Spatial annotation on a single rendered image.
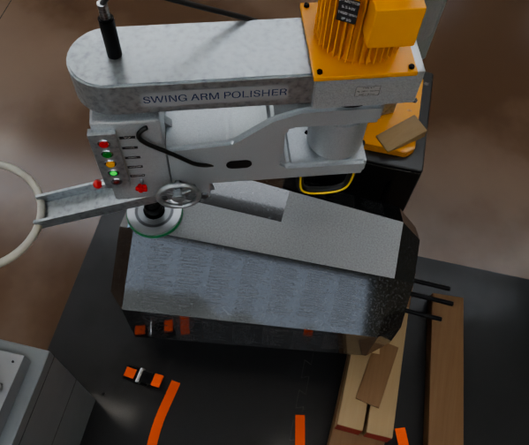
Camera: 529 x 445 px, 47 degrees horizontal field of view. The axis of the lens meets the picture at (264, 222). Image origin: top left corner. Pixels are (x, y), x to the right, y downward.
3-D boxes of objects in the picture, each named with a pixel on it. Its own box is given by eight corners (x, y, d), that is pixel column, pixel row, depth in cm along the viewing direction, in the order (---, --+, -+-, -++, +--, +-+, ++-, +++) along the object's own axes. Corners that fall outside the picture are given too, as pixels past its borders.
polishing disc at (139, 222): (117, 206, 238) (116, 205, 237) (162, 179, 245) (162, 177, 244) (145, 245, 230) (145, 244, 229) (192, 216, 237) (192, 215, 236)
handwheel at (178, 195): (200, 184, 211) (198, 160, 198) (202, 209, 206) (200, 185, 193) (157, 187, 210) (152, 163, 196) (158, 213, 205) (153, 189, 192)
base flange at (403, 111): (323, 60, 298) (324, 52, 294) (422, 79, 295) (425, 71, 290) (305, 138, 275) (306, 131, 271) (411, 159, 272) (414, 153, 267)
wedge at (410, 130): (411, 121, 277) (414, 114, 273) (424, 137, 273) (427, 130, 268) (375, 136, 272) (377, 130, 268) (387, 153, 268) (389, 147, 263)
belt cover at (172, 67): (393, 48, 189) (406, 5, 175) (411, 110, 177) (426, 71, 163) (81, 64, 182) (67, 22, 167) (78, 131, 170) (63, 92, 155)
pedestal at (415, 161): (297, 134, 368) (309, 44, 303) (404, 155, 363) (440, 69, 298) (275, 227, 337) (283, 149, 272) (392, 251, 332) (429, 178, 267)
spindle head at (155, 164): (216, 146, 222) (211, 58, 183) (221, 197, 212) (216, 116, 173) (117, 152, 219) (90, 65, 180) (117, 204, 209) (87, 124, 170)
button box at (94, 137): (131, 180, 198) (115, 126, 173) (131, 186, 197) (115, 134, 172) (106, 181, 198) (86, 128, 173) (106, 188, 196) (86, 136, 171)
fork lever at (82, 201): (211, 154, 224) (207, 146, 219) (215, 198, 215) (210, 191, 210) (42, 193, 235) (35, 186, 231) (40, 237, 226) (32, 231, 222)
